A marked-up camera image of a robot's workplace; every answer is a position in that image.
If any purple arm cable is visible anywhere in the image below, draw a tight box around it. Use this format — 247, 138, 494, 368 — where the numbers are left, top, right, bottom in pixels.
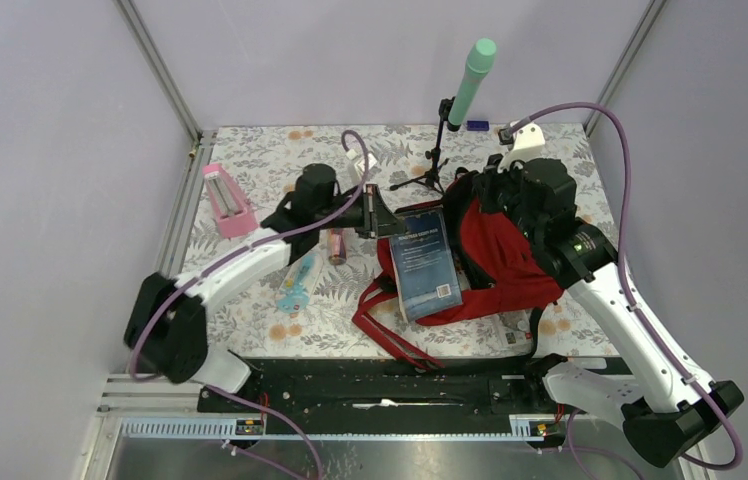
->
128, 129, 375, 480
499, 102, 745, 480

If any blue paperback book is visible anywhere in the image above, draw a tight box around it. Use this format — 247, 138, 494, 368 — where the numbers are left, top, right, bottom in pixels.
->
388, 206, 462, 325

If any pink capped marker set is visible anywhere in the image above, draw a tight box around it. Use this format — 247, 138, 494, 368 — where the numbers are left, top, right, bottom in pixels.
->
327, 228, 347, 266

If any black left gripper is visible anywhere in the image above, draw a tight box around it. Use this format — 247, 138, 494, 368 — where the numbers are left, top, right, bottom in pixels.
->
315, 183, 409, 239

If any red student backpack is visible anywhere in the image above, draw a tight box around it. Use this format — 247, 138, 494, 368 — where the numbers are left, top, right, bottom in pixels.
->
352, 168, 563, 371

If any black mini tripod stand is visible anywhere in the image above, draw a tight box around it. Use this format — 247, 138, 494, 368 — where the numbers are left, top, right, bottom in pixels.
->
389, 97, 455, 195

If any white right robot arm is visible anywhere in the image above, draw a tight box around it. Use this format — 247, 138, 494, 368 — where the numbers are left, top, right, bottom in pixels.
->
474, 154, 744, 470

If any small blue block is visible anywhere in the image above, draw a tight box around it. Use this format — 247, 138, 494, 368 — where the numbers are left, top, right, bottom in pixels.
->
465, 120, 490, 131

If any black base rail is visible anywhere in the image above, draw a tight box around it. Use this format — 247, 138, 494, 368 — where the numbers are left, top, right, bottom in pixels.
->
195, 356, 630, 439

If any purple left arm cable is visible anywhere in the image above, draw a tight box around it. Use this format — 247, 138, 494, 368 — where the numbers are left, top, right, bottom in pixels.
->
128, 129, 375, 480

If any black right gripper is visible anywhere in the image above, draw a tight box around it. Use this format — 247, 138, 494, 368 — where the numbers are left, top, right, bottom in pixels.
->
471, 150, 543, 243

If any pink metronome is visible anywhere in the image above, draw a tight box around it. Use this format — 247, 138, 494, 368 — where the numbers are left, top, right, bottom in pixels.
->
203, 163, 258, 239

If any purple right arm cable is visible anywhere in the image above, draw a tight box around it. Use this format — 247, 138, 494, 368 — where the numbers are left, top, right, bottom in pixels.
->
499, 102, 745, 480

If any mint green microphone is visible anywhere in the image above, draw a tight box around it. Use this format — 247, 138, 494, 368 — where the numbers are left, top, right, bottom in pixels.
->
446, 38, 497, 132

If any clear plastic pouch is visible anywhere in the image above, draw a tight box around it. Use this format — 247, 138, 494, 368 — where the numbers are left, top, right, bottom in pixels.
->
494, 309, 534, 352

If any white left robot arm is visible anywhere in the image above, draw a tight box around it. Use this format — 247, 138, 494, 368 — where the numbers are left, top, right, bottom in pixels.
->
123, 164, 406, 411

